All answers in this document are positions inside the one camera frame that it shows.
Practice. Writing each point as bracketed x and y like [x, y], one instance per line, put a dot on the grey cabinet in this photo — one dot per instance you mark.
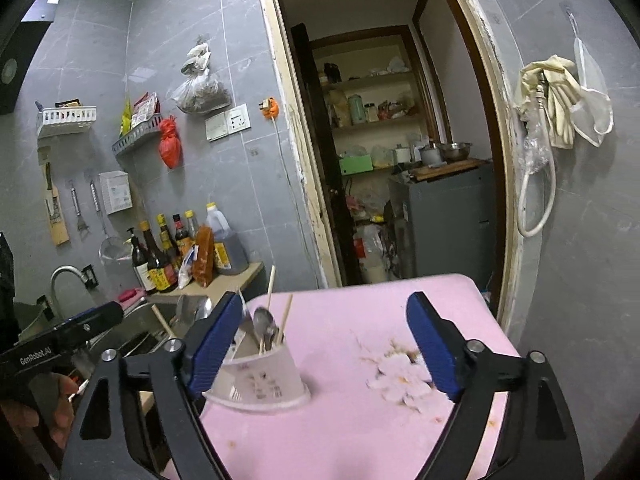
[445, 225]

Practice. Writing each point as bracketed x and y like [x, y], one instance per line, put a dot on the white wall switch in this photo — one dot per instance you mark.
[216, 126]

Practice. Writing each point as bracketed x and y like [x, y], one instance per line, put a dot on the yellow cap sauce bottle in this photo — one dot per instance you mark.
[167, 245]

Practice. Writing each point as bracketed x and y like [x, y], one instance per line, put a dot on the yellow snack packet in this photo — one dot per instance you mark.
[126, 117]

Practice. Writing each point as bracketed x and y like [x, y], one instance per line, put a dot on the pink sponge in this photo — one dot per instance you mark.
[130, 296]

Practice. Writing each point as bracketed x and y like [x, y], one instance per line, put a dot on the white plastic bag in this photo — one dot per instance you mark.
[372, 255]

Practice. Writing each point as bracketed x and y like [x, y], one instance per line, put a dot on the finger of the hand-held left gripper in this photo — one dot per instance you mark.
[92, 317]

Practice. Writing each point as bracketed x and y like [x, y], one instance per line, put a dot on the steel mixing bowl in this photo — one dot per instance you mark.
[456, 151]

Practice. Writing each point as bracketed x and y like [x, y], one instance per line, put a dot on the white wall basket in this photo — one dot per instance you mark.
[65, 120]

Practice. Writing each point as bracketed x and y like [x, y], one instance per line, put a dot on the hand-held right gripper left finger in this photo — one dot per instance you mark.
[215, 345]

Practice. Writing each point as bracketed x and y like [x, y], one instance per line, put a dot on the white mesh bag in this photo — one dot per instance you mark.
[595, 110]

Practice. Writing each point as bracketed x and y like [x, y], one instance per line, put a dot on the clear bag of dried goods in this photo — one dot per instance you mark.
[202, 92]

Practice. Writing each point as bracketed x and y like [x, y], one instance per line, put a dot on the cream door frame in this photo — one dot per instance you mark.
[287, 135]

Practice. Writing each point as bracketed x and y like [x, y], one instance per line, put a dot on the green canister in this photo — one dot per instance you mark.
[356, 110]

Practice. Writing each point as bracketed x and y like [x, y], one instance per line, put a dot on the green box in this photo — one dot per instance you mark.
[356, 165]

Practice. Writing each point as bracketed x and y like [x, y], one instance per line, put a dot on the black wall socket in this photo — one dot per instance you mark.
[89, 276]

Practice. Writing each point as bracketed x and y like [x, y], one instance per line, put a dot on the red snack packet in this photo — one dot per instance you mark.
[145, 110]

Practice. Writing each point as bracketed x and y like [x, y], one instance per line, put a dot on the beige kitchen counter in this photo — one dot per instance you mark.
[240, 275]

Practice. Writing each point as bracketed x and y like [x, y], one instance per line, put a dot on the metal peeler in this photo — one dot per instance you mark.
[79, 215]

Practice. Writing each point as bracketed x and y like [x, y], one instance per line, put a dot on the orange seasoning packet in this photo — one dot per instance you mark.
[204, 260]

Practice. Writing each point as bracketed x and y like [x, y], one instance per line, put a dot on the person's left hand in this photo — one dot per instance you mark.
[62, 405]

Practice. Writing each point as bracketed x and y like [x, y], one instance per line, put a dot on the small yellow cap bottle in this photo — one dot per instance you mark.
[190, 225]

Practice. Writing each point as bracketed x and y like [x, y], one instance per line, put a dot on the pink floral tablecloth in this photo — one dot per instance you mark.
[340, 435]

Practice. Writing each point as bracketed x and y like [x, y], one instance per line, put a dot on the black range hood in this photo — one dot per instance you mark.
[25, 60]

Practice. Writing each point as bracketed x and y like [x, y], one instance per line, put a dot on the white wall socket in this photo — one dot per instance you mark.
[237, 118]

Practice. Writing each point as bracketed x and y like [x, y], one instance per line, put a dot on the dark pump bottle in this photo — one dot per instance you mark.
[140, 270]

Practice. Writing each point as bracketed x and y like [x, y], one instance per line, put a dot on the steel kitchen sink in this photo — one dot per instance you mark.
[135, 320]

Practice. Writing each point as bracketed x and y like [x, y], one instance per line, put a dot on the small white pot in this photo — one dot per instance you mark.
[402, 155]

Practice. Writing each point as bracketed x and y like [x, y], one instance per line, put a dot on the pantry shelf unit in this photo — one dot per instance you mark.
[380, 124]

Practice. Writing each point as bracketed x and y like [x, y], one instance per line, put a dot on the white wall box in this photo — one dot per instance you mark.
[116, 192]

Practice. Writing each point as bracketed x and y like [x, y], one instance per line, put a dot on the small metal spoon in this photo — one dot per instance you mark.
[262, 321]

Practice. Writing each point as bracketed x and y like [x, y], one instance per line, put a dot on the dark wooden door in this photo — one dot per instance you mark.
[325, 160]

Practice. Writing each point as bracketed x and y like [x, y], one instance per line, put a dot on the large cooking oil jug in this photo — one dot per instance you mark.
[227, 245]

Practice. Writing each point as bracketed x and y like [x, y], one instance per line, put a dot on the orange plug adapter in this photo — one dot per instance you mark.
[268, 108]

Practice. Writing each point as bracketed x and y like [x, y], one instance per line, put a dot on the grey wall shelf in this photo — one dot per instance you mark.
[135, 140]

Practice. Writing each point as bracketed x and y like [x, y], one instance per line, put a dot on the red plastic bag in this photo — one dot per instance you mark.
[170, 145]

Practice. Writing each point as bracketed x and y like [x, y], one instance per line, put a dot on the cream rubber gloves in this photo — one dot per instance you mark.
[557, 105]

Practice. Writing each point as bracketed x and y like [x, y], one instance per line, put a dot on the white seasoning packet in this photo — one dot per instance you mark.
[186, 272]

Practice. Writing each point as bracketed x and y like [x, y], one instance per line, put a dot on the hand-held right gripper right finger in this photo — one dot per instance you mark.
[435, 345]

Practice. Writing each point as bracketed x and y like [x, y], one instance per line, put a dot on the wooden cutting board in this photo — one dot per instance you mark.
[450, 170]

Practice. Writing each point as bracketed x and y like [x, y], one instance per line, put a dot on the metal strainer ladle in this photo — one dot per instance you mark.
[115, 250]

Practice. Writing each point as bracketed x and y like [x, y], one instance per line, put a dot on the metal faucet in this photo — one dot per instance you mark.
[60, 280]

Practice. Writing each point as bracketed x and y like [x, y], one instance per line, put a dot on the red label sauce bottle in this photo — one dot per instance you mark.
[181, 237]

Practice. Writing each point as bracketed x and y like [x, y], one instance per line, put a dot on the wooden knife holder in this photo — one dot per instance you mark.
[57, 215]

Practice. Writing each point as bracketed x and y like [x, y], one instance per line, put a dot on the clear plastic bag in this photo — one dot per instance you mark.
[534, 150]

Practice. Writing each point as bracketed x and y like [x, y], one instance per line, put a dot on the large dark sauce bottle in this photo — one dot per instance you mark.
[159, 272]

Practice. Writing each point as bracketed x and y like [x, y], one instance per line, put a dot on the white plastic utensil holder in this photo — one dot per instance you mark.
[265, 375]

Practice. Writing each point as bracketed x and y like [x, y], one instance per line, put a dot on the steel cooking pot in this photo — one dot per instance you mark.
[431, 156]

